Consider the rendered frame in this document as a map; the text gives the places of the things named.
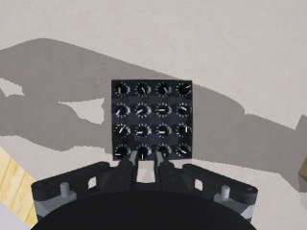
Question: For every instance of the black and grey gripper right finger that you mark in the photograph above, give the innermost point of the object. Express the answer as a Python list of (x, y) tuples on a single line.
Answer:
[(234, 194)]

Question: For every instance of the black knob box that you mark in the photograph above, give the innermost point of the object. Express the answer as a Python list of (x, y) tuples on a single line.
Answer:
[(154, 128)]

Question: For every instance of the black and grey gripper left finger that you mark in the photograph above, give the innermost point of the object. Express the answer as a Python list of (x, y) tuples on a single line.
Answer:
[(52, 192)]

